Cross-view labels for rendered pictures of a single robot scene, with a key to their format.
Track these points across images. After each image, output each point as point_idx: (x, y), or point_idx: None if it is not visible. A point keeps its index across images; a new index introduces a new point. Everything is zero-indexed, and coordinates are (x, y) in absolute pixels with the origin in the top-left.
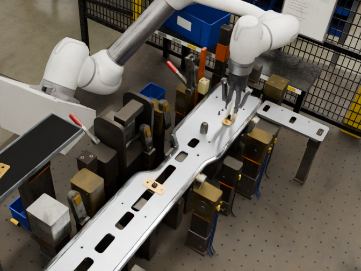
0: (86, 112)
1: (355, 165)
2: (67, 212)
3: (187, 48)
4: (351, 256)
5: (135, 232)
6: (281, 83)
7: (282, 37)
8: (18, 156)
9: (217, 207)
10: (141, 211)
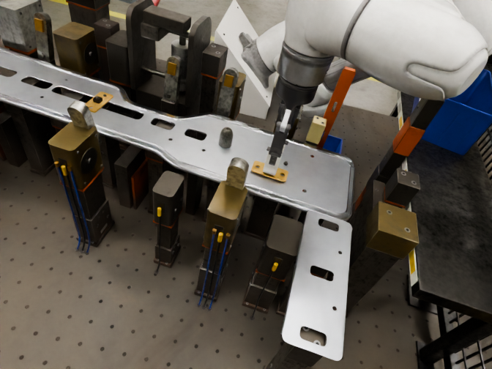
0: (255, 92)
1: None
2: (12, 14)
3: None
4: None
5: (15, 90)
6: (397, 228)
7: (384, 37)
8: None
9: (57, 162)
10: (51, 93)
